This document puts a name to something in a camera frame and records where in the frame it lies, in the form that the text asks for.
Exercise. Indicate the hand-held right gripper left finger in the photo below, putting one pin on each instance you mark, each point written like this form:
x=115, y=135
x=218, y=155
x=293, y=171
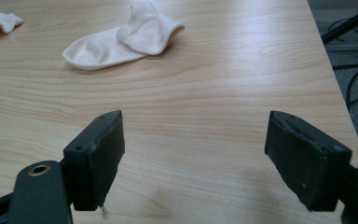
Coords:
x=94, y=161

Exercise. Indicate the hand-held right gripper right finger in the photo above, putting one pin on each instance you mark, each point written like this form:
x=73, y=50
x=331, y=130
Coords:
x=307, y=161

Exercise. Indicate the black metal stand leg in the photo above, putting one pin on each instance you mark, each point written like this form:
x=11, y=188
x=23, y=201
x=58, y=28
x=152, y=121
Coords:
x=349, y=24

